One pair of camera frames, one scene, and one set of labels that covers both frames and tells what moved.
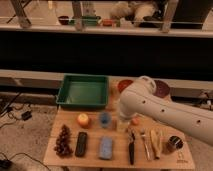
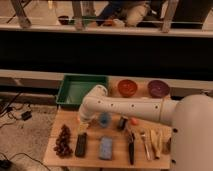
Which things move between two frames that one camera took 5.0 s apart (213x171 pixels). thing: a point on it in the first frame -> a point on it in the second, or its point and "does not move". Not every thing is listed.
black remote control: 80,149 does not move
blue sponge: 105,147 does not move
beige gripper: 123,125 -> 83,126
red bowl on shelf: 107,22 does not move
